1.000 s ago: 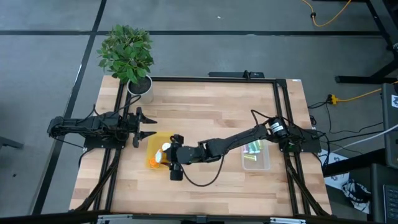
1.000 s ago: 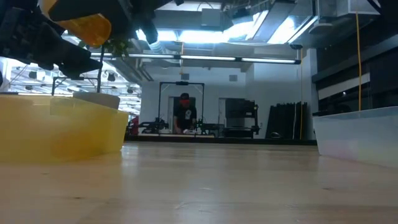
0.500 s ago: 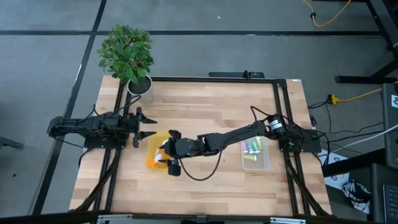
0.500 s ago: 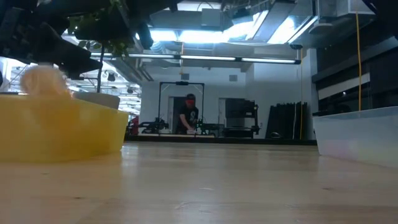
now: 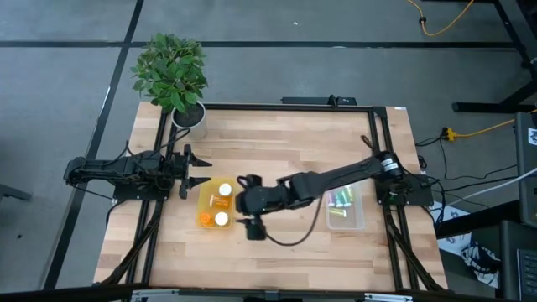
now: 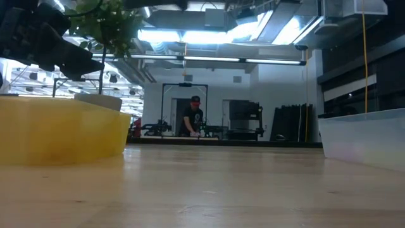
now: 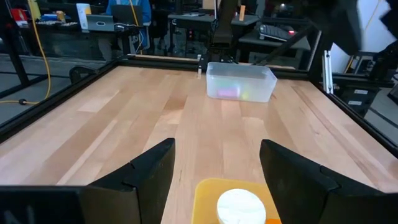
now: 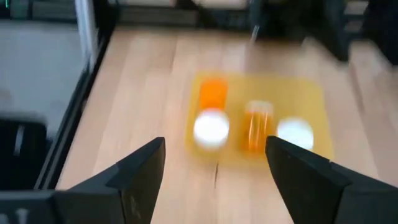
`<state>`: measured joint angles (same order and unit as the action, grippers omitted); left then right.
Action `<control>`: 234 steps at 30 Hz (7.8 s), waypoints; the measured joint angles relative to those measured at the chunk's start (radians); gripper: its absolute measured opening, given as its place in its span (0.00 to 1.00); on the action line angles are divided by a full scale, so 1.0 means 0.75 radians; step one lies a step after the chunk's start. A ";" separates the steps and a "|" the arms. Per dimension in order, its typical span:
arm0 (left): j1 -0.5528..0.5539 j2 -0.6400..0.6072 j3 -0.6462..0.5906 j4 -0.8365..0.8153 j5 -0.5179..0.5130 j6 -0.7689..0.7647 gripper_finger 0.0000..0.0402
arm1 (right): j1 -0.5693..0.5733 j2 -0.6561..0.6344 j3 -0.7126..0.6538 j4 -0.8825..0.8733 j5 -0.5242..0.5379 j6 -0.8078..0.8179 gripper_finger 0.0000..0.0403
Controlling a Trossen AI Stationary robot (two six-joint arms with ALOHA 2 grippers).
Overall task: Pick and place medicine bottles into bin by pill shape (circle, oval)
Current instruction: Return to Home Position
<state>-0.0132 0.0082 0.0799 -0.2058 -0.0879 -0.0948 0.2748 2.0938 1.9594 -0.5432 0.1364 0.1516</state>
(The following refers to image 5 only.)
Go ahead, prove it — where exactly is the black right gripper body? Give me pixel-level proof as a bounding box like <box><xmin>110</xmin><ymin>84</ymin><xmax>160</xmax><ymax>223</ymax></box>
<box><xmin>235</xmin><ymin>184</ymin><xmax>290</xmax><ymax>217</ymax></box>

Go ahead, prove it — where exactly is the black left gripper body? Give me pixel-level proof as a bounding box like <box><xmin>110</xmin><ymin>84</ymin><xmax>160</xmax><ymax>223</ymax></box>
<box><xmin>174</xmin><ymin>143</ymin><xmax>195</xmax><ymax>200</ymax></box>

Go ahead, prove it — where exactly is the yellow translucent plastic bin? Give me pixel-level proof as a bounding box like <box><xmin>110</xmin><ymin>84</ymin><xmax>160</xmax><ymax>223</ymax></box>
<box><xmin>196</xmin><ymin>176</ymin><xmax>238</xmax><ymax>231</ymax></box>

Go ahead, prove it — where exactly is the clear plastic bin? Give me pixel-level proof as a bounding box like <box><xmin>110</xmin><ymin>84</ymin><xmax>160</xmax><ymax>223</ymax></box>
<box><xmin>325</xmin><ymin>182</ymin><xmax>366</xmax><ymax>231</ymax></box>

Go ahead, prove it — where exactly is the white plant pot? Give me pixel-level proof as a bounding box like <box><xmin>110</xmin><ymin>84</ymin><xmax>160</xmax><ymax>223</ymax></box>
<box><xmin>170</xmin><ymin>100</ymin><xmax>208</xmax><ymax>142</ymax></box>

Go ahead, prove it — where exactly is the green leafy plant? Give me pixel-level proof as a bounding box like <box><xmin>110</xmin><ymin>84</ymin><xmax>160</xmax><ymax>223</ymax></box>
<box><xmin>129</xmin><ymin>32</ymin><xmax>210</xmax><ymax>113</ymax></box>

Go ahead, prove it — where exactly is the black flat bar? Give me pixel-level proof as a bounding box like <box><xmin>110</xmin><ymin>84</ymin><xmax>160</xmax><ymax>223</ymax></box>
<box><xmin>280</xmin><ymin>95</ymin><xmax>358</xmax><ymax>107</ymax></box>

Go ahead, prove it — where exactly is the grey furniture leg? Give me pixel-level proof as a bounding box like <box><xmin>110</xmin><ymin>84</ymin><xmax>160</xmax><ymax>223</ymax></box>
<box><xmin>0</xmin><ymin>183</ymin><xmax>33</xmax><ymax>202</ymax></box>

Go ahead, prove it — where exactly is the white patterned bag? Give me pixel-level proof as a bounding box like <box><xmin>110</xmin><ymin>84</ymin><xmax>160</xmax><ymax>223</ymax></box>
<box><xmin>435</xmin><ymin>200</ymin><xmax>503</xmax><ymax>289</ymax></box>

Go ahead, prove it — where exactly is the black box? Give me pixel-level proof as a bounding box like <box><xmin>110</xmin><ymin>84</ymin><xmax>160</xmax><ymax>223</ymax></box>
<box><xmin>498</xmin><ymin>220</ymin><xmax>537</xmax><ymax>301</ymax></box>

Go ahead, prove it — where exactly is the black cabinet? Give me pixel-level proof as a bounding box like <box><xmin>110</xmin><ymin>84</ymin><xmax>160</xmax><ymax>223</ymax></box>
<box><xmin>514</xmin><ymin>112</ymin><xmax>537</xmax><ymax>228</ymax></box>

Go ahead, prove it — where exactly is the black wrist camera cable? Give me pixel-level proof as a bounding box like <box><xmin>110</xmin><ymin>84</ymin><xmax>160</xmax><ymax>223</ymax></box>
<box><xmin>263</xmin><ymin>195</ymin><xmax>325</xmax><ymax>247</ymax></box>

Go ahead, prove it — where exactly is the black aluminium table frame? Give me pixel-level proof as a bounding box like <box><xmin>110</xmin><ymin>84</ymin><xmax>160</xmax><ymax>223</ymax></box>
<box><xmin>94</xmin><ymin>102</ymin><xmax>448</xmax><ymax>294</ymax></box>

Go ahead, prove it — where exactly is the silver metal bracket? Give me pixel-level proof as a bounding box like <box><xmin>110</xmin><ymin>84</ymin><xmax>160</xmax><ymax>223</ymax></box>
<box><xmin>363</xmin><ymin>292</ymin><xmax>414</xmax><ymax>302</ymax></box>
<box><xmin>129</xmin><ymin>288</ymin><xmax>180</xmax><ymax>302</ymax></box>

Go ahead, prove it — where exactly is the black floor cable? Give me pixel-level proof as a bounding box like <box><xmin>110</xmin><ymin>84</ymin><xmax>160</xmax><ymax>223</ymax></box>
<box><xmin>414</xmin><ymin>133</ymin><xmax>519</xmax><ymax>182</ymax></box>

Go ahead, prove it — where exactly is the yellow extension cable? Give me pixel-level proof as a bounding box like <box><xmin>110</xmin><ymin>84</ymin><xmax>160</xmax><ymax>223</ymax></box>
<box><xmin>404</xmin><ymin>0</ymin><xmax>476</xmax><ymax>38</ymax></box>
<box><xmin>440</xmin><ymin>107</ymin><xmax>537</xmax><ymax>143</ymax></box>

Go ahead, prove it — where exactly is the black desk frame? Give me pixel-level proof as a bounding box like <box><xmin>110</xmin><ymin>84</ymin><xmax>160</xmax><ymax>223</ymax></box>
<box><xmin>451</xmin><ymin>0</ymin><xmax>537</xmax><ymax>114</ymax></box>

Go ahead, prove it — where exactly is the white cable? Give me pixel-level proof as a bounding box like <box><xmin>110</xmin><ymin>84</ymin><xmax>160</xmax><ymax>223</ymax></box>
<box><xmin>444</xmin><ymin>166</ymin><xmax>537</xmax><ymax>207</ymax></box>

